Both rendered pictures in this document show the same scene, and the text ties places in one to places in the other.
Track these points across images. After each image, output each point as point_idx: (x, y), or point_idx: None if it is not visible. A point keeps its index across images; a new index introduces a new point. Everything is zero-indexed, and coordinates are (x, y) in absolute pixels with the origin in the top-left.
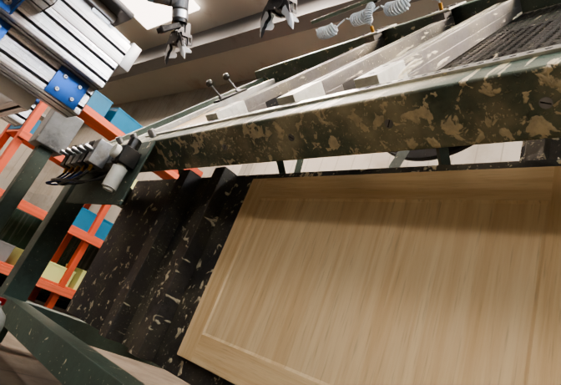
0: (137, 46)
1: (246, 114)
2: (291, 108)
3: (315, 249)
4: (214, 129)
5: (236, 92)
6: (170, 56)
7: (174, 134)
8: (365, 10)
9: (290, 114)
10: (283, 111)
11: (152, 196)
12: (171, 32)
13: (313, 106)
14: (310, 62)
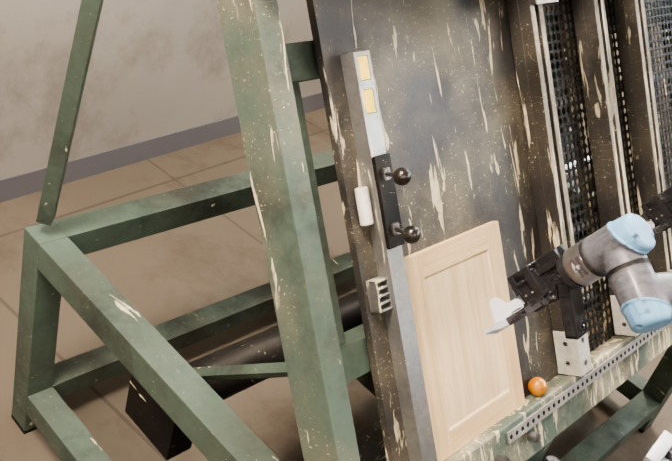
0: (671, 434)
1: (621, 360)
2: (646, 343)
3: None
4: (612, 391)
5: (391, 183)
6: (497, 315)
7: (565, 415)
8: None
9: (655, 357)
10: (645, 350)
11: (373, 452)
12: (557, 300)
13: (660, 342)
14: None
